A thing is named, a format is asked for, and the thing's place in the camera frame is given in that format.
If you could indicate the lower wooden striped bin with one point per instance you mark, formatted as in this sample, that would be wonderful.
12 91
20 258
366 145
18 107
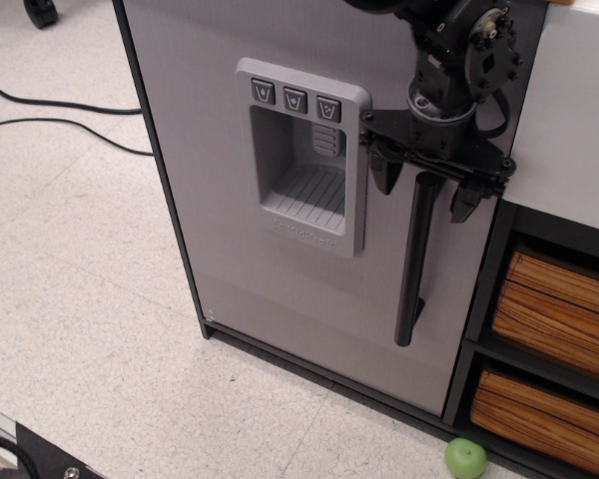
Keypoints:
540 419

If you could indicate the wooden striped bin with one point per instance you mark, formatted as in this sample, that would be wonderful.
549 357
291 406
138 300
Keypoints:
550 307
540 419

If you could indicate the black bar door handle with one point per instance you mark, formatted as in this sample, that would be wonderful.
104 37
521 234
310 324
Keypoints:
411 304

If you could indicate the black caster wheel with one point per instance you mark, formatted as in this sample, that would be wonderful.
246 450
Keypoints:
42 13

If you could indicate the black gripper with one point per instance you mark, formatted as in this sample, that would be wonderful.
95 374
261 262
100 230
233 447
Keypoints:
452 150

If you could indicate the upper wooden striped bin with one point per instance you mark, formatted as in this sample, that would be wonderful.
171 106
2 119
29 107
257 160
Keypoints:
550 307

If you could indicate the grey water dispenser panel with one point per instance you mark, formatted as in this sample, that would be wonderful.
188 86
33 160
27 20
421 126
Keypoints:
308 170

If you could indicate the grey toy fridge door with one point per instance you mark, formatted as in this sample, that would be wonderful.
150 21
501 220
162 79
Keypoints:
335 313

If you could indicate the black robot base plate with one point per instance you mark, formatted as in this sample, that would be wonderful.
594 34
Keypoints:
50 460

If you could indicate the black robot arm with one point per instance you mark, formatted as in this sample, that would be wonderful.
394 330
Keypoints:
465 54

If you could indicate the green toy apple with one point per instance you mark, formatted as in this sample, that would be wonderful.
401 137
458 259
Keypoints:
465 459

